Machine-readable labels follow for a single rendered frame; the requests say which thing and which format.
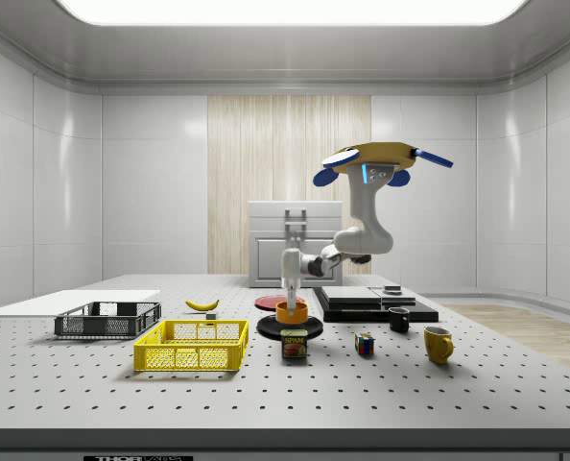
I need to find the dark grey basket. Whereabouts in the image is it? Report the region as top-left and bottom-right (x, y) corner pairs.
(53, 301), (163, 339)

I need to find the puzzle cube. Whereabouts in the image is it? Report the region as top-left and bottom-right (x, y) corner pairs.
(353, 331), (376, 357)

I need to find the drone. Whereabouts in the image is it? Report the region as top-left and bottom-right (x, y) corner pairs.
(311, 140), (456, 188)

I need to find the black plate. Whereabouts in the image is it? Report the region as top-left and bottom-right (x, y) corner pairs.
(255, 313), (325, 339)

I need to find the white board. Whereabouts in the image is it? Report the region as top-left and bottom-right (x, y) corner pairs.
(0, 288), (162, 318)

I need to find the flat-sided can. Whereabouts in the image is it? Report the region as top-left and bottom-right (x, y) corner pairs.
(279, 328), (309, 361)

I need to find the yellow bowl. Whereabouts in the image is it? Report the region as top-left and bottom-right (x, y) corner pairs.
(274, 300), (309, 326)

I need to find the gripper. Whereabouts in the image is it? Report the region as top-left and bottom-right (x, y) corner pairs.
(285, 279), (299, 319)

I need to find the black mug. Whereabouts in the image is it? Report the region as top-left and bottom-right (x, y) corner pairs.
(387, 306), (412, 333)

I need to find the yellow mug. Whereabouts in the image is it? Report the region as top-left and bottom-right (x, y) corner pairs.
(423, 326), (456, 365)

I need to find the black stove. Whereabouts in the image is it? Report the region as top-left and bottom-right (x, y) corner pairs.
(311, 284), (440, 324)

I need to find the yellow basket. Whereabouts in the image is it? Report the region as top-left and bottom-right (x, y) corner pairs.
(131, 319), (250, 374)

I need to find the white cabinet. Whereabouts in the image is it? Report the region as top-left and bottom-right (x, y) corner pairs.
(247, 200), (344, 289)

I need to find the red plate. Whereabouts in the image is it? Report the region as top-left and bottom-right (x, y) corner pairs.
(254, 293), (308, 312)

